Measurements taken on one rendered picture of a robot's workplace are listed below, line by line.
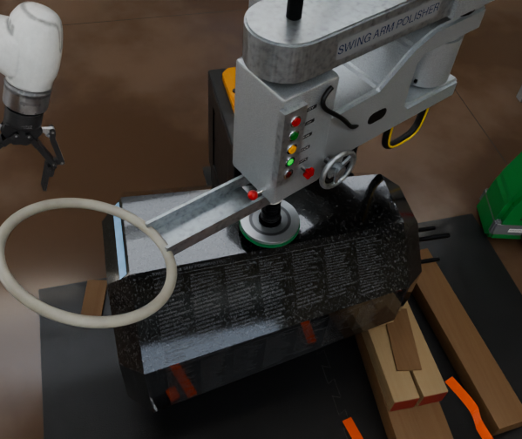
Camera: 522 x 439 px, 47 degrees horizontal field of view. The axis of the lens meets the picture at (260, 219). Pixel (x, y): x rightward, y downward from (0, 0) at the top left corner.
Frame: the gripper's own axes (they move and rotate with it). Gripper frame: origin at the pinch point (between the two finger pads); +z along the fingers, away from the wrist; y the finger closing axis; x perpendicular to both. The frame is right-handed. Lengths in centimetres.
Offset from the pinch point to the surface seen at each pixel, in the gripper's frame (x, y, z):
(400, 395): -30, 157, 84
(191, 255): 19, 67, 46
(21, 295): -11.9, 3.0, 24.8
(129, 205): 49, 53, 48
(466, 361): -24, 201, 79
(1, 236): 8.7, 1.3, 24.5
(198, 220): 11, 59, 22
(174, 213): 14, 51, 21
